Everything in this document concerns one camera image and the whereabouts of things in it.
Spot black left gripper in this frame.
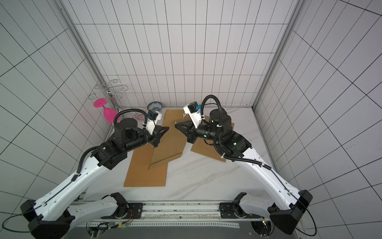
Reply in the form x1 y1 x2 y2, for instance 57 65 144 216
125 123 170 151

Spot brown kraft file bag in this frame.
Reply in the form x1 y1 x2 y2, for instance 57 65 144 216
149 110 190 170
123 144 168 187

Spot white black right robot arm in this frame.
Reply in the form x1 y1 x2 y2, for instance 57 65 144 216
175 95 313 235

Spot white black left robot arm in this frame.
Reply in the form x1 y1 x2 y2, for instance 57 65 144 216
20 109 169 239

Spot lower brown kraft file bags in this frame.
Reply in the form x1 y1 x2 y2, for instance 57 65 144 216
191 123 226 162

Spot blue white patterned bowl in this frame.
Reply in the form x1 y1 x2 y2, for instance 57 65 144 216
147 101 163 112

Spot red blue patterned bowl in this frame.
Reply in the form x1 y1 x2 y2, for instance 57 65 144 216
132 109 148 121

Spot pink plastic wine glass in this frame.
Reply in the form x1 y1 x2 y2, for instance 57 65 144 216
94 98 117 124

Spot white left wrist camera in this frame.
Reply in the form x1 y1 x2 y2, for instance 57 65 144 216
146 110 162 135

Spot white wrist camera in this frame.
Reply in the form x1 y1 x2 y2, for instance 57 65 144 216
183 102 202 128
146 110 162 135

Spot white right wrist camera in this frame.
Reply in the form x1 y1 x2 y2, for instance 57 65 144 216
183 102 202 128

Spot silver wire glass rack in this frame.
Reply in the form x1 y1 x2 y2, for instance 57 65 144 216
88 79 129 113

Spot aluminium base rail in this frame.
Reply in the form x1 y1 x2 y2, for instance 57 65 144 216
59 200 302 229

